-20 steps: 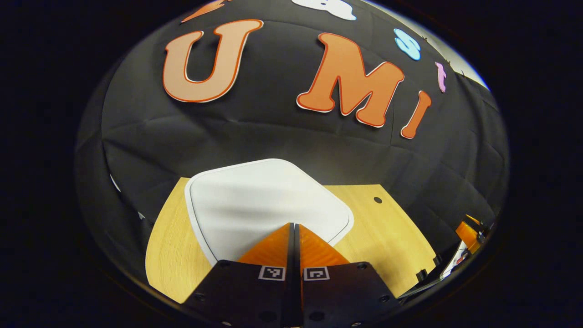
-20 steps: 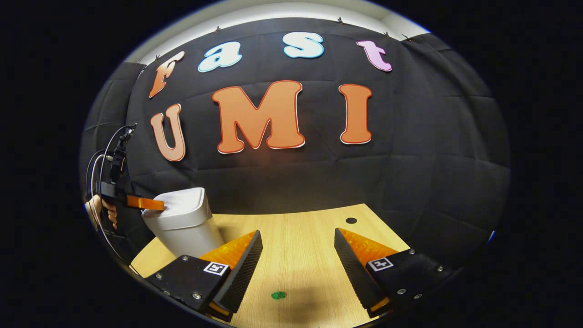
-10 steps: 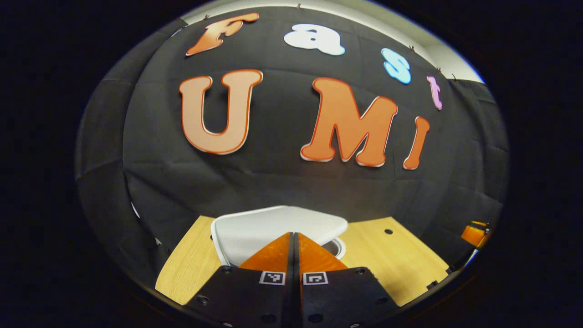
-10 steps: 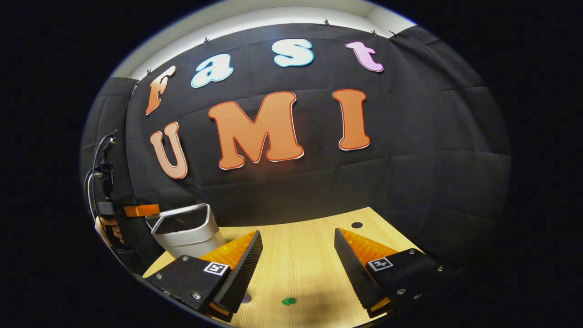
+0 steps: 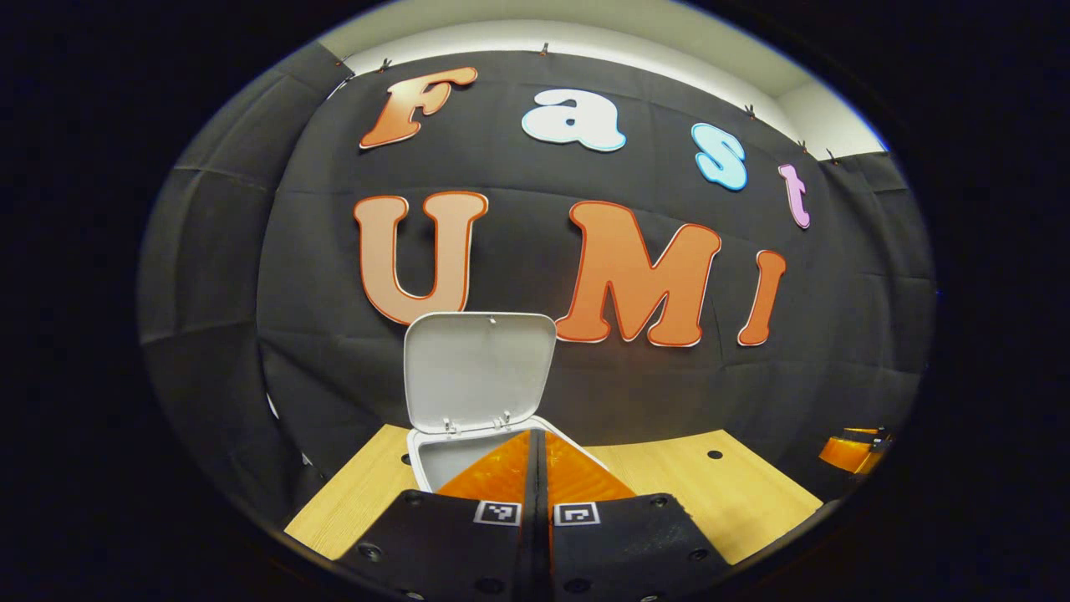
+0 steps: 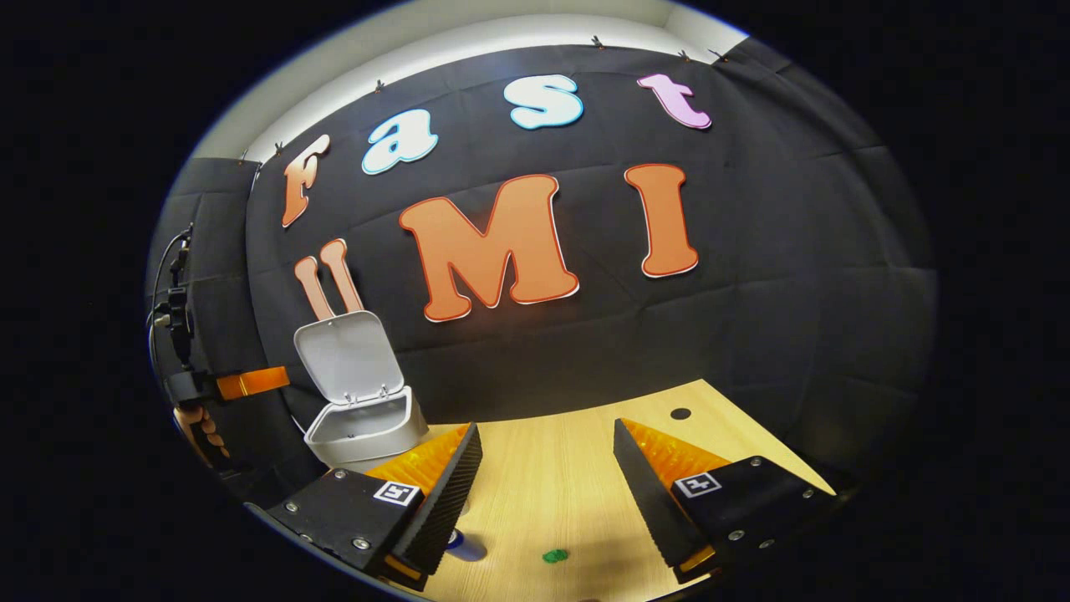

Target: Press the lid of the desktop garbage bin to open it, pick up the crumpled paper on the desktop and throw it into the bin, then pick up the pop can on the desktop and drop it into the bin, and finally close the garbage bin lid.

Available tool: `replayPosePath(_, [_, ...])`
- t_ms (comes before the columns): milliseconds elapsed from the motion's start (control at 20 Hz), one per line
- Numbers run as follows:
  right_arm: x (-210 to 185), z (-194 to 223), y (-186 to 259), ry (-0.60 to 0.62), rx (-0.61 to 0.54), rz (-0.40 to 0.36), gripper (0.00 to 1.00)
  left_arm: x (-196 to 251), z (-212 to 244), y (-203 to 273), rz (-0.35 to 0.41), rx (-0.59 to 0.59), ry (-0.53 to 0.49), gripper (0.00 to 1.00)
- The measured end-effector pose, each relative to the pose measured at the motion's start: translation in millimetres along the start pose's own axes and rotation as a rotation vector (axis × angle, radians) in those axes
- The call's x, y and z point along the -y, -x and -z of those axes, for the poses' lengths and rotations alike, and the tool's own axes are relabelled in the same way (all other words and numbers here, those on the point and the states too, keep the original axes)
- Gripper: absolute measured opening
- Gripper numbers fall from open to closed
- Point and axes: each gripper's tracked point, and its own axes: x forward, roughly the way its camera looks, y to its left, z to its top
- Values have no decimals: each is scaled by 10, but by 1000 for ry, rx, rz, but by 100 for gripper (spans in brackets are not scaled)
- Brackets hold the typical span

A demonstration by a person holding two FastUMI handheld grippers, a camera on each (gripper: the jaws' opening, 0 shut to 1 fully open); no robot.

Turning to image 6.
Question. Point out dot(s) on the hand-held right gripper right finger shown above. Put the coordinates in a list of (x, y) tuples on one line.
[(648, 493)]

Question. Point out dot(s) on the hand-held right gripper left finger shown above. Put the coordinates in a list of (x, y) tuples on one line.
[(435, 510)]

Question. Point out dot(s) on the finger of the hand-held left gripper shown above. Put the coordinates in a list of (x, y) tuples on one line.
[(251, 383)]

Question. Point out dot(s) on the blue pop can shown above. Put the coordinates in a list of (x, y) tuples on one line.
[(468, 548)]

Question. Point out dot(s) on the white desktop garbage bin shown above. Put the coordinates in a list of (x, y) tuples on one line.
[(351, 359)]

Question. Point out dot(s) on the green paper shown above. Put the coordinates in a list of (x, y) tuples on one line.
[(555, 555)]

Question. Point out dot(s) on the wooden desktop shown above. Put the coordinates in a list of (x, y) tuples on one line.
[(552, 477)]

